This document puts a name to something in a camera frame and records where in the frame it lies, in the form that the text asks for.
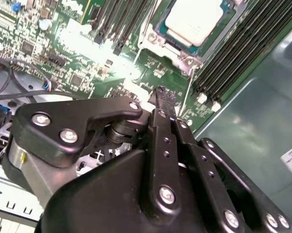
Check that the metal socket cover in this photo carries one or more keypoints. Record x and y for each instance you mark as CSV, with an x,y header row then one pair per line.
x,y
216,44

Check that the square silver CPU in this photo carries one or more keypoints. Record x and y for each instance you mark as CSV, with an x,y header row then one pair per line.
x,y
197,21

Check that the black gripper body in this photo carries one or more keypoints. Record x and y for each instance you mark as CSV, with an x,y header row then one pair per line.
x,y
100,194

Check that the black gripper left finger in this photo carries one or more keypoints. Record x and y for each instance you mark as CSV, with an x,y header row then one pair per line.
x,y
51,126

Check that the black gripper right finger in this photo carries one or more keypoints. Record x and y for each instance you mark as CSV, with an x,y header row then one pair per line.
x,y
209,170

